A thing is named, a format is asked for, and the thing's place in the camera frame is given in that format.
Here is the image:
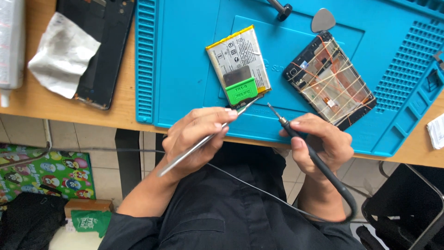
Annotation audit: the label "person's right hand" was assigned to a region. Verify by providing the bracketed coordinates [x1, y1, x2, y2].
[279, 113, 355, 183]

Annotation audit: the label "person's left hand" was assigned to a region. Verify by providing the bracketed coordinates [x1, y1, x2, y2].
[162, 106, 239, 176]

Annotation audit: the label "silver metal tweezers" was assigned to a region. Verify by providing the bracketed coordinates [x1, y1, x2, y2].
[157, 94, 265, 178]

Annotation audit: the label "black soldering iron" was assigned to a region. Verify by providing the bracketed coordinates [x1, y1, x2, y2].
[267, 102, 347, 195]

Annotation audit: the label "green battery connector clip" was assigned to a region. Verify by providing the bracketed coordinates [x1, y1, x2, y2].
[225, 85, 259, 106]

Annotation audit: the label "black table leg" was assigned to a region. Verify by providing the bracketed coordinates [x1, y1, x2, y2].
[115, 128, 142, 200]

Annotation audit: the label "phone battery with yellow edge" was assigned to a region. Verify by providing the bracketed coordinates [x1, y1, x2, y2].
[205, 25, 272, 105]

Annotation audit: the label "person's black shirt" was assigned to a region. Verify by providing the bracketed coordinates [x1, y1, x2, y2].
[98, 142, 366, 250]

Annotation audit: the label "blue silicone repair mat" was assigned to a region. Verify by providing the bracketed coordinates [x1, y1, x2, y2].
[135, 0, 444, 157]

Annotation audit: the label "black metal chair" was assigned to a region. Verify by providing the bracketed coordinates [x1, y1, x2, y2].
[356, 161, 444, 250]

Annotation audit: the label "crumpled white paper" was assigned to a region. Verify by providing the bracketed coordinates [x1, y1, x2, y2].
[426, 113, 444, 150]

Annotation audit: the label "black phone back cover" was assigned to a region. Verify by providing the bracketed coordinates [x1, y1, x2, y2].
[55, 0, 136, 110]

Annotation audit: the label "brown cardboard box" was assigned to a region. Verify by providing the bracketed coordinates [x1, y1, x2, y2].
[64, 199, 114, 219]

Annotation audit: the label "silver metal opening pick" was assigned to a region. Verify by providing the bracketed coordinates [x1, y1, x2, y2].
[311, 8, 336, 34]

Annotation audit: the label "green plastic bag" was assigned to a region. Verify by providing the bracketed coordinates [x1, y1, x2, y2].
[71, 210, 112, 239]

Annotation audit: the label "crumpled white cloth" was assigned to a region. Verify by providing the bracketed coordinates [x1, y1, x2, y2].
[27, 12, 101, 99]

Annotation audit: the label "black bag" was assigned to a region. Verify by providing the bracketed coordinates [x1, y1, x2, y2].
[0, 192, 68, 250]

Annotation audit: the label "white plastic tube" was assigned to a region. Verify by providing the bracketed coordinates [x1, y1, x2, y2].
[0, 0, 26, 108]

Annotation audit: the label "black soldering iron cable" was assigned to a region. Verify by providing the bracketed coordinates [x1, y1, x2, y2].
[205, 162, 358, 223]

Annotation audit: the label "phone frame with rubber bands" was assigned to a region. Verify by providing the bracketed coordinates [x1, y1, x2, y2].
[282, 31, 377, 131]

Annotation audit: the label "black handled tool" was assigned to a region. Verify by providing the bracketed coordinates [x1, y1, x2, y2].
[266, 0, 293, 22]

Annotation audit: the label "grey cable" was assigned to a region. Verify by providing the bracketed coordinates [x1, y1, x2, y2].
[0, 119, 165, 169]

